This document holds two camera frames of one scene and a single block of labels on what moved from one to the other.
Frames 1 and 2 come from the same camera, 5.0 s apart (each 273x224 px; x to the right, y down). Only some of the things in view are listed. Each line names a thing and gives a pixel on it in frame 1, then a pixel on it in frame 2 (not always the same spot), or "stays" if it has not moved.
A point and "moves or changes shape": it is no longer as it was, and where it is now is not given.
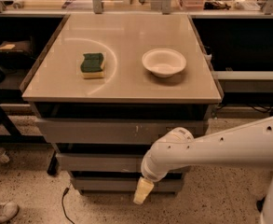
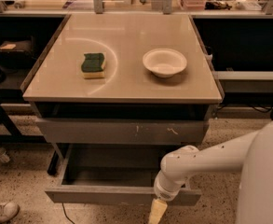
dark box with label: (14, 54) stays
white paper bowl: (164, 63) stays
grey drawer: (101, 162) moves or changes shape
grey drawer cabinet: (110, 88) stays
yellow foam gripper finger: (143, 190) to (157, 209)
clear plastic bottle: (0, 153) stays
